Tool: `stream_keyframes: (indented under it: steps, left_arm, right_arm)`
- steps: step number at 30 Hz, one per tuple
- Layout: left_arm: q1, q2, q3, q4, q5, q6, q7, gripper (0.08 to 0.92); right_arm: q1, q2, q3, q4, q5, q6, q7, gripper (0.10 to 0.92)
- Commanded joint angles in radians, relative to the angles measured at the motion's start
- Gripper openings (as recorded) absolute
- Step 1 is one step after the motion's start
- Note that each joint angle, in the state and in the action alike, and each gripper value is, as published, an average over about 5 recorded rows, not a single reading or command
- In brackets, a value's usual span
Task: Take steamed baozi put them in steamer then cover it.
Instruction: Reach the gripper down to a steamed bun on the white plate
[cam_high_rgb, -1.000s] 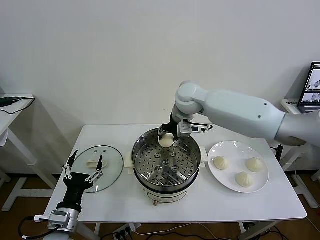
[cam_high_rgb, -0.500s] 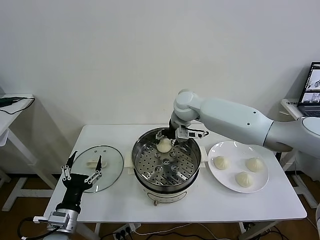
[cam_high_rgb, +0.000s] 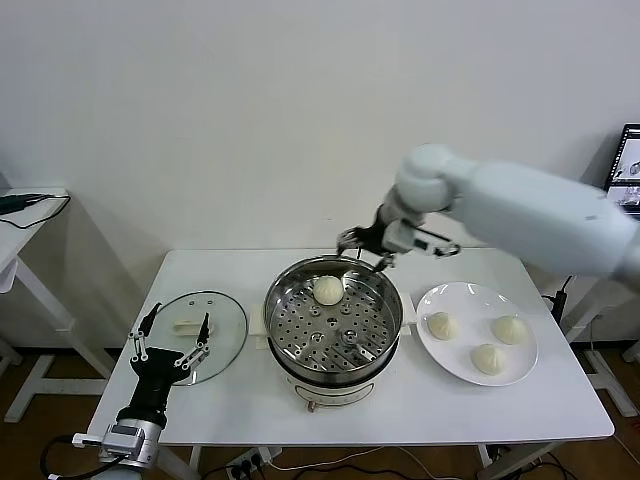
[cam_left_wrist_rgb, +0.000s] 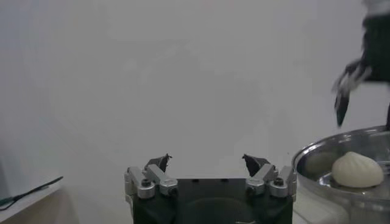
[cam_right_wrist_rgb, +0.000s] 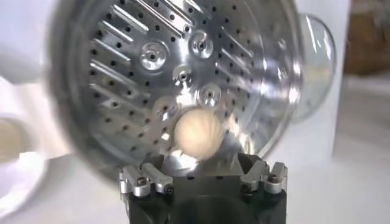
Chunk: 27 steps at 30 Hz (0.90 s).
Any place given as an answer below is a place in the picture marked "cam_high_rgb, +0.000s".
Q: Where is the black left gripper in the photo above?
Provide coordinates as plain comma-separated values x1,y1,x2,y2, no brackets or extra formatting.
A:
117,301,211,426

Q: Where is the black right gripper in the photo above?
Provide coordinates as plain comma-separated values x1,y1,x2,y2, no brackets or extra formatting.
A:
335,202,401,274

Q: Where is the glass lid with white handle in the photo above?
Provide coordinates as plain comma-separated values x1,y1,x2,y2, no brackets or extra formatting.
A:
134,291,250,386

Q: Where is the white steamed baozi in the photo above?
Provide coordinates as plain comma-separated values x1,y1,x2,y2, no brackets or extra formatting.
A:
312,274,344,307
470,343,509,375
427,311,460,343
490,314,531,346

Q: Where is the stainless steel steamer basket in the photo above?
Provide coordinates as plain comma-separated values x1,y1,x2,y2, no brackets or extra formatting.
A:
263,254,404,377

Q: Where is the white round plate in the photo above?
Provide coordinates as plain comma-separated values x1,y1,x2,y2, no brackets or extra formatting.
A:
415,282,540,387

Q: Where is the white floor power strip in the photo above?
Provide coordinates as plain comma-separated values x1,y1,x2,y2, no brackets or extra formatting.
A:
224,447,284,479

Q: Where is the white electric cooking pot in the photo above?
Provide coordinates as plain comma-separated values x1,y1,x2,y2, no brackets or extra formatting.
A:
248,294,417,414

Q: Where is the laptop screen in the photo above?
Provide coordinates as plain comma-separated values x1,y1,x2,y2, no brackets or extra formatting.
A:
603,123,640,219

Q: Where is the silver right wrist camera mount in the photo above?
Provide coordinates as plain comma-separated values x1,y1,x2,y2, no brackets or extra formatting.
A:
384,222,462,260

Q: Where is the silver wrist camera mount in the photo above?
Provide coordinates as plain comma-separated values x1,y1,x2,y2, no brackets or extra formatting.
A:
72,419,162,469
384,222,462,260

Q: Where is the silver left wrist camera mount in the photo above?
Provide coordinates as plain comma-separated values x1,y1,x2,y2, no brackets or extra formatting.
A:
72,419,162,469

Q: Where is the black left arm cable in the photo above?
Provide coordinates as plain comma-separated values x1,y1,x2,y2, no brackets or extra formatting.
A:
40,434,106,480

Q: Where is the black power strip with cable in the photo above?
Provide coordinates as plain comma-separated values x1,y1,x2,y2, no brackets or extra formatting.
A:
542,276,574,321

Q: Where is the white floor cable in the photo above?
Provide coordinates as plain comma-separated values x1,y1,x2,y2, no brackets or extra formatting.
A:
269,443,481,475

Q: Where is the dark green cable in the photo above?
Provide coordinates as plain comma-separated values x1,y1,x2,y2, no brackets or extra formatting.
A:
0,193,71,231

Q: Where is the white charger cable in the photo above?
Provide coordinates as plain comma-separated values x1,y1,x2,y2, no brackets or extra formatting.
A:
585,314,626,401

